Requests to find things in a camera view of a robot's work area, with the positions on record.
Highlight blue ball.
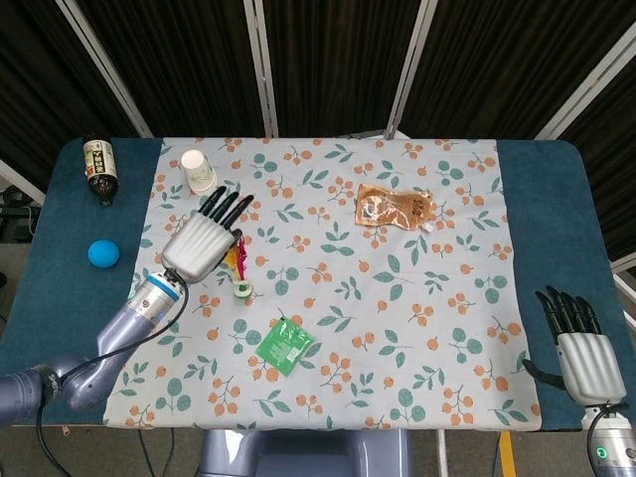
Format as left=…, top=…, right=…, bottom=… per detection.
left=87, top=238, right=122, bottom=269

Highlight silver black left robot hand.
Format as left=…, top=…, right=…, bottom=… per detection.
left=161, top=184, right=255, bottom=283

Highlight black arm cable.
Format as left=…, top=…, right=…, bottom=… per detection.
left=37, top=267, right=190, bottom=477
left=586, top=404, right=625, bottom=477

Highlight teal blue table cover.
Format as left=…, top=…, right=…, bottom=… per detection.
left=0, top=137, right=617, bottom=433

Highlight colourful toy with ring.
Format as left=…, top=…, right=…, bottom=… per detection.
left=222, top=236, right=255, bottom=299

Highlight dark glass bottle with label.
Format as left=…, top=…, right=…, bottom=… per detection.
left=81, top=133, right=120, bottom=208

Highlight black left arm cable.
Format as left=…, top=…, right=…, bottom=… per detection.
left=37, top=267, right=190, bottom=477

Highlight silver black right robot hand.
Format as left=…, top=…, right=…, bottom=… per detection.
left=521, top=285, right=628, bottom=406

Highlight floral tablecloth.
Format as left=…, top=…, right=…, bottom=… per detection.
left=101, top=136, right=543, bottom=431

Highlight brown spout pouch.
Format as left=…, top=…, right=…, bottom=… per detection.
left=355, top=182, right=436, bottom=233

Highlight white paper cup leaf print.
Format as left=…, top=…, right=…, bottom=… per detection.
left=180, top=149, right=219, bottom=196

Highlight dark folding screen white frames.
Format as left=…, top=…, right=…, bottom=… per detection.
left=0, top=0, right=636, bottom=205

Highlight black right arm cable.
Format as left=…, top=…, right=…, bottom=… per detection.
left=586, top=404, right=625, bottom=477

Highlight green foil sachet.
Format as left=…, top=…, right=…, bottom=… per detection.
left=254, top=317, right=315, bottom=377

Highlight grey robot torso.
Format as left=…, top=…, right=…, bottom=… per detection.
left=196, top=427, right=413, bottom=477

